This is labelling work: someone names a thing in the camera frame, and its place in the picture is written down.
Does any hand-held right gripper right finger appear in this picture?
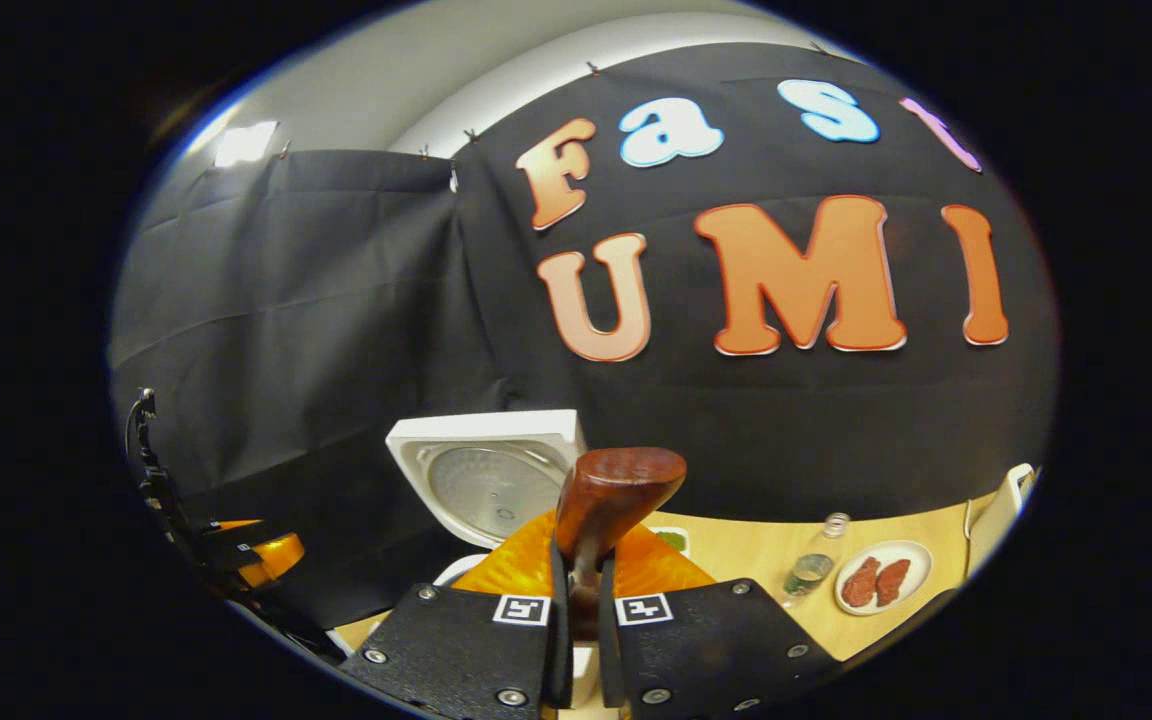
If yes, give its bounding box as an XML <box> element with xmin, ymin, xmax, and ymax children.
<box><xmin>596</xmin><ymin>520</ymin><xmax>842</xmax><ymax>719</ymax></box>

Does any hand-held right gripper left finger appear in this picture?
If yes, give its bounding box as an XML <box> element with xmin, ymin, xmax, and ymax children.
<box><xmin>341</xmin><ymin>510</ymin><xmax>574</xmax><ymax>719</ymax></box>

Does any white rice cooker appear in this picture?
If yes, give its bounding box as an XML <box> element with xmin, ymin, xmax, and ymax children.
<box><xmin>326</xmin><ymin>409</ymin><xmax>627</xmax><ymax>720</ymax></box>

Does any brown wooden spoon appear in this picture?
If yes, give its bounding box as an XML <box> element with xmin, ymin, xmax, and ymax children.
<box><xmin>554</xmin><ymin>447</ymin><xmax>688</xmax><ymax>641</ymax></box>

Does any clear plastic water bottle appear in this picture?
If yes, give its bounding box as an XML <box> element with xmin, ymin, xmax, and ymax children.
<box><xmin>779</xmin><ymin>513</ymin><xmax>851</xmax><ymax>609</ymax></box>

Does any white round plate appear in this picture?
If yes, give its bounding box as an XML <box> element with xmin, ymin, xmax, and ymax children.
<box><xmin>834</xmin><ymin>540</ymin><xmax>934</xmax><ymax>616</ymax></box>

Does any black backdrop cloth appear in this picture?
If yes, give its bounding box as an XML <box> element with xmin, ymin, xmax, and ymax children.
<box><xmin>111</xmin><ymin>42</ymin><xmax>1059</xmax><ymax>641</ymax></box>

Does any white toaster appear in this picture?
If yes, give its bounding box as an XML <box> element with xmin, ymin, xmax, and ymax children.
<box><xmin>966</xmin><ymin>463</ymin><xmax>1037</xmax><ymax>581</ymax></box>

